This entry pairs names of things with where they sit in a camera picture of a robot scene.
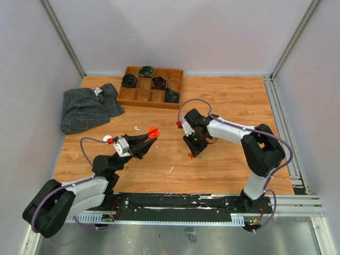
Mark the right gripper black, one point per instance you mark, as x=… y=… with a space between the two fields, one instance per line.
x=195 y=150

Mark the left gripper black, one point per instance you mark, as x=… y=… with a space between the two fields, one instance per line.
x=138 y=149

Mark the orange earbud charging case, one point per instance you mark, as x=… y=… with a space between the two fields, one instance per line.
x=153 y=132

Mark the white earbud charging case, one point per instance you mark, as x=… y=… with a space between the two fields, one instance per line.
x=106 y=138

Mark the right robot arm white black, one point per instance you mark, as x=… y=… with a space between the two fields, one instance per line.
x=261 y=148

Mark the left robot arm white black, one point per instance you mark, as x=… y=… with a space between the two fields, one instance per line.
x=57 y=202

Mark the wooden compartment tray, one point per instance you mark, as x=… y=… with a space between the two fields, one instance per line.
x=143 y=95

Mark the dark blue rolled tie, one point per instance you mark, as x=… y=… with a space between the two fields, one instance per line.
x=171 y=96

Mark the dark rolled tie left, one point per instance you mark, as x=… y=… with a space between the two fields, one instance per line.
x=129 y=81

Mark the dark red rolled tie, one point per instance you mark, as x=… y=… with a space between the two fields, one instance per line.
x=158 y=83

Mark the grey checked cloth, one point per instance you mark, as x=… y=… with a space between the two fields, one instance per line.
x=87 y=108

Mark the dark rolled tie top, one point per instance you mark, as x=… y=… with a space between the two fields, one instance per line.
x=146 y=72

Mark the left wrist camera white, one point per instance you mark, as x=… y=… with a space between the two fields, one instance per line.
x=122 y=147

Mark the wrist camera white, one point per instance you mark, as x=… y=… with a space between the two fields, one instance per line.
x=122 y=147
x=188 y=130

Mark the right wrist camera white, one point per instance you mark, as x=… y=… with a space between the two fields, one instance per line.
x=188 y=130

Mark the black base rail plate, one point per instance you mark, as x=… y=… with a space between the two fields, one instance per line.
x=176 y=206

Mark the white cable duct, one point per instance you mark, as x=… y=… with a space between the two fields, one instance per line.
x=105 y=219

